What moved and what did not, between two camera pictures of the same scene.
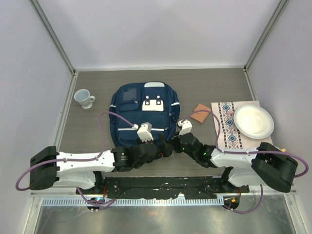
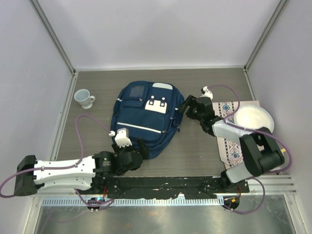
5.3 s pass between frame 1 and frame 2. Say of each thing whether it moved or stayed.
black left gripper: moved
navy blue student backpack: stayed
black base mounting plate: stayed
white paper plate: stayed
